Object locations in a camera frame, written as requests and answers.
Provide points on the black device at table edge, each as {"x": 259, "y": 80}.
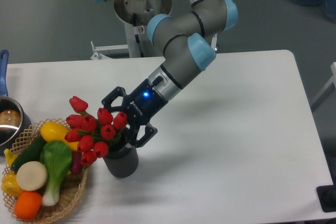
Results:
{"x": 326, "y": 195}

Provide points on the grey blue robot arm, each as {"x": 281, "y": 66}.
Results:
{"x": 180, "y": 71}

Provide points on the yellow bell pepper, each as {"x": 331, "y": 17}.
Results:
{"x": 10, "y": 185}

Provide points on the dark green cucumber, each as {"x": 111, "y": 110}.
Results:
{"x": 31, "y": 153}

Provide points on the orange fruit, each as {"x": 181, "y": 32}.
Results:
{"x": 28, "y": 205}

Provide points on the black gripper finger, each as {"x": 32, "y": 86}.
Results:
{"x": 132, "y": 135}
{"x": 108, "y": 101}

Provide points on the white furniture leg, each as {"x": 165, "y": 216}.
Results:
{"x": 326, "y": 90}

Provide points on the green bok choy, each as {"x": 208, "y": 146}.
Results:
{"x": 56, "y": 156}

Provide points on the yellow banana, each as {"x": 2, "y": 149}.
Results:
{"x": 10, "y": 157}

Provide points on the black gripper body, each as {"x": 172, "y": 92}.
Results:
{"x": 143, "y": 102}

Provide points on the purple red radish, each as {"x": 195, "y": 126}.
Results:
{"x": 76, "y": 165}

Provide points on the red tulip bouquet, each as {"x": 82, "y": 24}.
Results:
{"x": 95, "y": 137}

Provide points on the dark grey ribbed vase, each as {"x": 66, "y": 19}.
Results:
{"x": 122, "y": 159}

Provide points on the yellow squash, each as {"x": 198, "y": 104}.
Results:
{"x": 51, "y": 131}

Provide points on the woven wicker basket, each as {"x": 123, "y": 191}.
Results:
{"x": 71, "y": 190}

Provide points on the blue handled saucepan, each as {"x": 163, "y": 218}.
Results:
{"x": 13, "y": 118}

